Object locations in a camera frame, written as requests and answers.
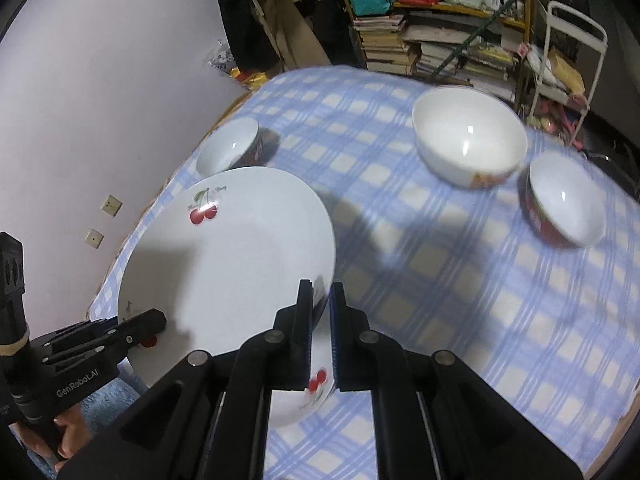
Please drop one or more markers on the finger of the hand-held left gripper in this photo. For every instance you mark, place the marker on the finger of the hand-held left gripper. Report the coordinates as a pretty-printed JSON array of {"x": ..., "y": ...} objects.
[
  {"x": 85, "y": 352},
  {"x": 145, "y": 321}
]

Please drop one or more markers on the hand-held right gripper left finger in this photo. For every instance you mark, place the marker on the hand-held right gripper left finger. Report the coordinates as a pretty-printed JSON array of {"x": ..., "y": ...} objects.
[{"x": 292, "y": 350}]

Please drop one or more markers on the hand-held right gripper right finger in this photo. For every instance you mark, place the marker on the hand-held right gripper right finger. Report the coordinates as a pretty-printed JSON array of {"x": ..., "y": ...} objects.
[{"x": 352, "y": 350}]

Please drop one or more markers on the large cherry print plate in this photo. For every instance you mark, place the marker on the large cherry print plate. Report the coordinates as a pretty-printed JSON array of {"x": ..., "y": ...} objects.
[{"x": 225, "y": 270}]

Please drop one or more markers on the small red patterned bowl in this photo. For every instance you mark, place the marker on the small red patterned bowl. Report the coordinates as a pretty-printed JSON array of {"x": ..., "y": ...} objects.
[
  {"x": 227, "y": 147},
  {"x": 565, "y": 200}
]

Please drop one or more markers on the large white bowl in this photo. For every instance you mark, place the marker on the large white bowl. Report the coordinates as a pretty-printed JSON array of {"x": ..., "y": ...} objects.
[{"x": 470, "y": 135}]

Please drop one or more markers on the person's left hand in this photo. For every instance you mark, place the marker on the person's left hand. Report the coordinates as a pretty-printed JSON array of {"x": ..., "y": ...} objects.
[{"x": 75, "y": 430}]

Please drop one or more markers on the light blue fleece cloth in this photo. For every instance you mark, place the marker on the light blue fleece cloth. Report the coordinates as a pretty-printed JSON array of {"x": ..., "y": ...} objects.
[{"x": 107, "y": 395}]

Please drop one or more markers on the blue plaid bed sheet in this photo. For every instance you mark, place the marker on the blue plaid bed sheet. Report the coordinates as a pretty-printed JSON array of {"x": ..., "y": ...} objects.
[{"x": 425, "y": 285}]

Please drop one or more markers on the yellow packet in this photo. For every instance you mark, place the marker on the yellow packet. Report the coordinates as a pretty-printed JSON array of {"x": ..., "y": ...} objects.
[{"x": 250, "y": 78}]

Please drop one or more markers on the clear plastic bag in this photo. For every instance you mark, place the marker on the clear plastic bag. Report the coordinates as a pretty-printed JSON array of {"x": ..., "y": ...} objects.
[{"x": 221, "y": 55}]

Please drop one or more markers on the plush toys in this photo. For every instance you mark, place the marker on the plush toys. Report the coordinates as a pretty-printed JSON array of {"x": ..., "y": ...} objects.
[{"x": 542, "y": 124}]

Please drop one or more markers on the stack of old books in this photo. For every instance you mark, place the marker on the stack of old books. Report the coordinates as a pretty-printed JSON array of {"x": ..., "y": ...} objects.
[{"x": 382, "y": 45}]

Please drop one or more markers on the black coat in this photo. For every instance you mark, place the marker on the black coat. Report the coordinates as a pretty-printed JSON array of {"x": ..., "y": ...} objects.
[{"x": 247, "y": 30}]

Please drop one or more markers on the pink plastic item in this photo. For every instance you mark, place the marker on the pink plastic item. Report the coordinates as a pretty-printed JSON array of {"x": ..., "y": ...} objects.
[{"x": 570, "y": 130}]

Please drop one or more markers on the pile of magazines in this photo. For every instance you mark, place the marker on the pile of magazines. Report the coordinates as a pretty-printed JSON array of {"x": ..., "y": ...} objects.
[{"x": 480, "y": 60}]

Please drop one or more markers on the dark hanging garment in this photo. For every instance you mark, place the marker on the dark hanging garment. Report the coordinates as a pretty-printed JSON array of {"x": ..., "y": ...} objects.
[{"x": 335, "y": 30}]

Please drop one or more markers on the beige coat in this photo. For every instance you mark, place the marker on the beige coat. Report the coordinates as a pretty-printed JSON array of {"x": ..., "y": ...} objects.
[{"x": 295, "y": 25}]

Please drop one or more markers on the dark green pole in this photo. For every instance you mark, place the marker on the dark green pole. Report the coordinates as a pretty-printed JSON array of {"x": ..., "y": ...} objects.
[{"x": 475, "y": 35}]

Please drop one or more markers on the yellow envelope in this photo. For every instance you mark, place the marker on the yellow envelope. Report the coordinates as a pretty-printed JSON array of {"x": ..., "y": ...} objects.
[{"x": 567, "y": 70}]

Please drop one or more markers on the wooden shelf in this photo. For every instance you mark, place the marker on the wooden shelf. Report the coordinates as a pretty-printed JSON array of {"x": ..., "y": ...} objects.
[{"x": 520, "y": 22}]

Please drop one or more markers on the white metal cart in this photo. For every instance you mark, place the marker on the white metal cart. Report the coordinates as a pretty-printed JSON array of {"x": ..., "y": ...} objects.
[{"x": 595, "y": 35}]

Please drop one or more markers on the wall socket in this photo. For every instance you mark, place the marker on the wall socket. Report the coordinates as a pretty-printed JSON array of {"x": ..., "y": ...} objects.
[
  {"x": 94, "y": 238},
  {"x": 111, "y": 205}
]

